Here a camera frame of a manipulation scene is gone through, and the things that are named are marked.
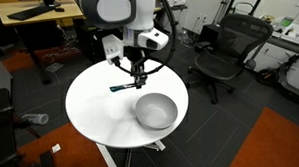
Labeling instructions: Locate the grey bowl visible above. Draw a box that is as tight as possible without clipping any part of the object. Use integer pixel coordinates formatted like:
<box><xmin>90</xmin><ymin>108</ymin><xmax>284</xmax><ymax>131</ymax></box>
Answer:
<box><xmin>134</xmin><ymin>91</ymin><xmax>180</xmax><ymax>132</ymax></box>

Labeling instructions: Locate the black keyboard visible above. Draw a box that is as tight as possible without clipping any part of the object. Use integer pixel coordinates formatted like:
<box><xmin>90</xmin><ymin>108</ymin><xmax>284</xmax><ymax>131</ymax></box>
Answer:
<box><xmin>6</xmin><ymin>3</ymin><xmax>55</xmax><ymax>23</ymax></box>

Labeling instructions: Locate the white table base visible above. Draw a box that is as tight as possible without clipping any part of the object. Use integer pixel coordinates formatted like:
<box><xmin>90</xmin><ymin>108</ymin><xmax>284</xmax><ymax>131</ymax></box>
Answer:
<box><xmin>95</xmin><ymin>137</ymin><xmax>168</xmax><ymax>167</ymax></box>

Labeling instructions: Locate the black tripod stand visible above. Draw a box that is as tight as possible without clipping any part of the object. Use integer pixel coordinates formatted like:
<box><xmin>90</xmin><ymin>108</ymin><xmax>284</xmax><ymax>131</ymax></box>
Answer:
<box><xmin>214</xmin><ymin>0</ymin><xmax>239</xmax><ymax>27</ymax></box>

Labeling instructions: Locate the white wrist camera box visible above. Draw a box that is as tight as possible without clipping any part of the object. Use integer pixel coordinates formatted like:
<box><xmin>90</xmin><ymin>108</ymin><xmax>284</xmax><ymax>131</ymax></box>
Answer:
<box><xmin>100</xmin><ymin>34</ymin><xmax>126</xmax><ymax>67</ymax></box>

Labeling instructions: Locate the black electric scooter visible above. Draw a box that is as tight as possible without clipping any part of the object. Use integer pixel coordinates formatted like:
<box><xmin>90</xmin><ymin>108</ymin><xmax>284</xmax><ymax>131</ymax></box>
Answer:
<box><xmin>253</xmin><ymin>45</ymin><xmax>299</xmax><ymax>107</ymax></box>

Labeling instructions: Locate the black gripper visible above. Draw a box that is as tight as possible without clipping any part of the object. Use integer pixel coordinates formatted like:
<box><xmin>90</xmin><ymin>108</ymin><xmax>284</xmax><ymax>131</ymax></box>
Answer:
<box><xmin>122</xmin><ymin>47</ymin><xmax>149</xmax><ymax>91</ymax></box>

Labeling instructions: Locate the white wall outlet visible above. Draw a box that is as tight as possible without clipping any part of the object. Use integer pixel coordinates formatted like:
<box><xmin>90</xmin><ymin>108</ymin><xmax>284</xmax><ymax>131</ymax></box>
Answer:
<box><xmin>197</xmin><ymin>12</ymin><xmax>209</xmax><ymax>24</ymax></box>

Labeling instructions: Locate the marker with teal cap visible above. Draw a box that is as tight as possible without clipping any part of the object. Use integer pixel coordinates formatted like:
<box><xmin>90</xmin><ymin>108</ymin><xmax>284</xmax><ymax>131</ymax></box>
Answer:
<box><xmin>109</xmin><ymin>81</ymin><xmax>138</xmax><ymax>94</ymax></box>

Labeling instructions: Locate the black mesh office chair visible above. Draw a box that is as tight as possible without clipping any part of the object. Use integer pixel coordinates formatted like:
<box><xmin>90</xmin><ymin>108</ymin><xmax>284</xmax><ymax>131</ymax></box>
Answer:
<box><xmin>186</xmin><ymin>12</ymin><xmax>275</xmax><ymax>108</ymax></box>

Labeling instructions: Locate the green item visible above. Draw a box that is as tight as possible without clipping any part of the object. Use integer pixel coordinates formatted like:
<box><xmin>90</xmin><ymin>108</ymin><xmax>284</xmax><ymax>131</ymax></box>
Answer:
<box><xmin>279</xmin><ymin>16</ymin><xmax>295</xmax><ymax>29</ymax></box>

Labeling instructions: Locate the small white card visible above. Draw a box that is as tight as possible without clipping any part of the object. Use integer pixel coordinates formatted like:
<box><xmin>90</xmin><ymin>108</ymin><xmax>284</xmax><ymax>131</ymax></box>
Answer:
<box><xmin>50</xmin><ymin>142</ymin><xmax>62</xmax><ymax>154</ymax></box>

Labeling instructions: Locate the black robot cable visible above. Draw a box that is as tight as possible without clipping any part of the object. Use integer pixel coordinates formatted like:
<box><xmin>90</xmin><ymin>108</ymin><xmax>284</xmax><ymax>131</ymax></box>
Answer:
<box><xmin>113</xmin><ymin>0</ymin><xmax>178</xmax><ymax>78</ymax></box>

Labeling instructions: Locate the black computer tower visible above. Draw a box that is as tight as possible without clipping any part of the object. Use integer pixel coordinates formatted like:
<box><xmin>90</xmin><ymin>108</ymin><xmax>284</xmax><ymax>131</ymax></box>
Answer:
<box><xmin>71</xmin><ymin>18</ymin><xmax>109</xmax><ymax>65</ymax></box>

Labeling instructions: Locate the black box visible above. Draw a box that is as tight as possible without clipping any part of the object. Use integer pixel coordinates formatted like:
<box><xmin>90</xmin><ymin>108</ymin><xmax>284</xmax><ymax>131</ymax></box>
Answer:
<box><xmin>195</xmin><ymin>22</ymin><xmax>224</xmax><ymax>54</ymax></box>

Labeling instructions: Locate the clear plastic cup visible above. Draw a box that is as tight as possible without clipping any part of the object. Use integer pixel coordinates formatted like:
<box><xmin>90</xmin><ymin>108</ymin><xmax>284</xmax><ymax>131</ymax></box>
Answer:
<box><xmin>20</xmin><ymin>112</ymin><xmax>50</xmax><ymax>126</ymax></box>

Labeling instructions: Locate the wooden desk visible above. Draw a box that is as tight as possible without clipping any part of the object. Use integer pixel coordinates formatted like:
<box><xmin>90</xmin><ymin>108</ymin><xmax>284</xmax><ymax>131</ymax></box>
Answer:
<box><xmin>0</xmin><ymin>0</ymin><xmax>86</xmax><ymax>87</ymax></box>

